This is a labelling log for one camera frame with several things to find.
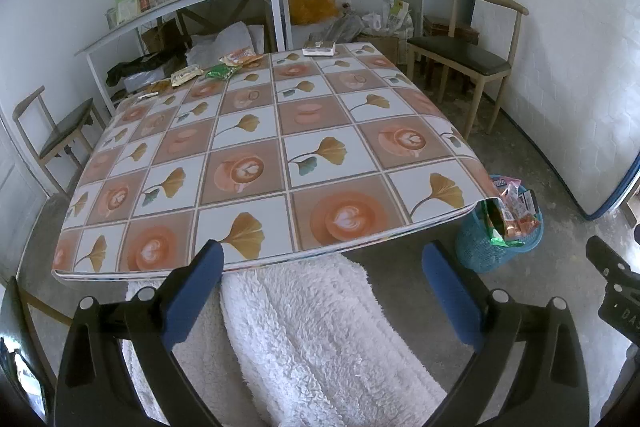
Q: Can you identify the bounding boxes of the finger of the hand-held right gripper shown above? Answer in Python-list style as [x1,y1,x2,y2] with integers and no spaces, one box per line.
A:
[585,234,640,358]

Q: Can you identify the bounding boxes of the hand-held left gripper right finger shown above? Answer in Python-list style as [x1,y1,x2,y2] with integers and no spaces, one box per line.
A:
[421,241,591,427]

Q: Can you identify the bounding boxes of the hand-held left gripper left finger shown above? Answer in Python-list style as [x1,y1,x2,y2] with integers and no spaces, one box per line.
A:
[54,239,225,427]

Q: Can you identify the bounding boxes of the blue plastic basket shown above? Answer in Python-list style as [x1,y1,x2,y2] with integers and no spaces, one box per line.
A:
[455,187,545,276]

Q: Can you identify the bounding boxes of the green foil wrapper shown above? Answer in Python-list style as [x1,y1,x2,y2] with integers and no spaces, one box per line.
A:
[484,202,526,249]

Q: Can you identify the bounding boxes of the purple blue snack bag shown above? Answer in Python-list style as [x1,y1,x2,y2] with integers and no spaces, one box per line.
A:
[489,176,523,200]

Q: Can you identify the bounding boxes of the box with shiny lid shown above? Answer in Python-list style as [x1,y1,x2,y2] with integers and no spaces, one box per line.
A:
[302,40,337,58]

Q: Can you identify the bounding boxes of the person's left leg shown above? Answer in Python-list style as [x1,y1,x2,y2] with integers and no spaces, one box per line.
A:
[122,277,267,427]

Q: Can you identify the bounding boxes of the patterned tablecloth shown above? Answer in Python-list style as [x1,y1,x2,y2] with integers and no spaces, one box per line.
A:
[52,41,494,281]

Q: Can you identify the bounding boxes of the colourful printed bag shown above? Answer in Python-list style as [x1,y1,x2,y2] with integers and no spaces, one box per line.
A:
[0,337,41,409]

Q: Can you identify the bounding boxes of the wooden chair dark seat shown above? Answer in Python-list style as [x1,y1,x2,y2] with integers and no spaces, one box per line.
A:
[12,86,109,200]
[406,0,530,143]

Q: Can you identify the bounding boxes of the yellow snack packet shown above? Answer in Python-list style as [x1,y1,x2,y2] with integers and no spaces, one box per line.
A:
[171,66,204,87]

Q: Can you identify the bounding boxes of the black cloth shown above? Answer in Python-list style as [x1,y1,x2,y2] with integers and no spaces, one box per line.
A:
[106,52,186,88]

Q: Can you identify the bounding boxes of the small orange snack packet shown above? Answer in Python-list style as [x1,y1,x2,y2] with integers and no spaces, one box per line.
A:
[220,48,264,67]

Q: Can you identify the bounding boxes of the white sack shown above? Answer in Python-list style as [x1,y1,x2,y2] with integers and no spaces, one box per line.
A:
[187,22,266,66]

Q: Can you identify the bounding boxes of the cardboard box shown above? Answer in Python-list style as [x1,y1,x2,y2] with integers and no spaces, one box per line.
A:
[357,34,401,63]
[141,23,182,54]

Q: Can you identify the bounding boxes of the white mattress blue edge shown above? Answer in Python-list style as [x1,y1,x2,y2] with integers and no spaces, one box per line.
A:
[470,0,640,221]

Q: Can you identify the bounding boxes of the small wooden stool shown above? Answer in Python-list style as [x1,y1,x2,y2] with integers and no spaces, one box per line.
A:
[424,14,480,48]

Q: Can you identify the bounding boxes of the white plastic bags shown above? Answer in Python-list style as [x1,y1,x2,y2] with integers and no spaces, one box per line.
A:
[362,0,416,39]

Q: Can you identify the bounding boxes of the clear crumpled plastic bag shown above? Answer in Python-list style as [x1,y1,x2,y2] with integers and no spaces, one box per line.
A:
[322,14,366,43]

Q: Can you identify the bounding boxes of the green white package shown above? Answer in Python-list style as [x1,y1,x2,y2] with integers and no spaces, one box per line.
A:
[115,0,142,26]

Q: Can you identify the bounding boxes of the yellow plastic bag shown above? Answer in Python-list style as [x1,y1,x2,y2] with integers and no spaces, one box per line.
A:
[287,0,341,26]

